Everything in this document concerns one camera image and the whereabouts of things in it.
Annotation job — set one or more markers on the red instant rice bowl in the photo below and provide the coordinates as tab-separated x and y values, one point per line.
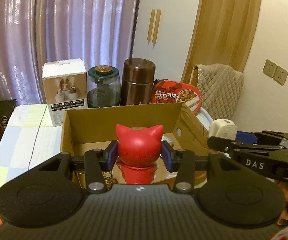
168	91

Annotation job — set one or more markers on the green lidded glass jar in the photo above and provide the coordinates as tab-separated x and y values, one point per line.
104	86

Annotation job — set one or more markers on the brown metal thermos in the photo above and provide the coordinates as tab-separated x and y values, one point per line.
137	81

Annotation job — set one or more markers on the grey stone-like plug block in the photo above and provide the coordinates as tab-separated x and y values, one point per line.
221	133

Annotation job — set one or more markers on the white product box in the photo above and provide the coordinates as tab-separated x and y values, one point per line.
65	87

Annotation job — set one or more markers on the brown cardboard box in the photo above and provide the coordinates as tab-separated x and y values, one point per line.
86	129

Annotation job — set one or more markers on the wooden door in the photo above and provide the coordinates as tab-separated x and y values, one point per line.
223	33

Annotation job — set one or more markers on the wooden wall hook strip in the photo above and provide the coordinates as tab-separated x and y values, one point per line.
153	27

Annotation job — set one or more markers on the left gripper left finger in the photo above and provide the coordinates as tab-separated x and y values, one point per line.
97	161

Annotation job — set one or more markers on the checkered pastel tablecloth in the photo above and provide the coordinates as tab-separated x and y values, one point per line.
28	140

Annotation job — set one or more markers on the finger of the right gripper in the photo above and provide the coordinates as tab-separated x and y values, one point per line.
251	138
234	147

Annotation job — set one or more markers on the purple curtain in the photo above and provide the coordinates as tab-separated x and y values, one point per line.
34	32

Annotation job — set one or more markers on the wall power sockets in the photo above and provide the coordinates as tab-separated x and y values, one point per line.
276	72

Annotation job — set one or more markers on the red cat figurine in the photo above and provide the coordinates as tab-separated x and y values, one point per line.
138	151

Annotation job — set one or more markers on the quilted beige cushion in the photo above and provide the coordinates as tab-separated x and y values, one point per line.
220	86

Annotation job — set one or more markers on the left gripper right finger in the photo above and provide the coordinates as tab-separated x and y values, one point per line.
181	161

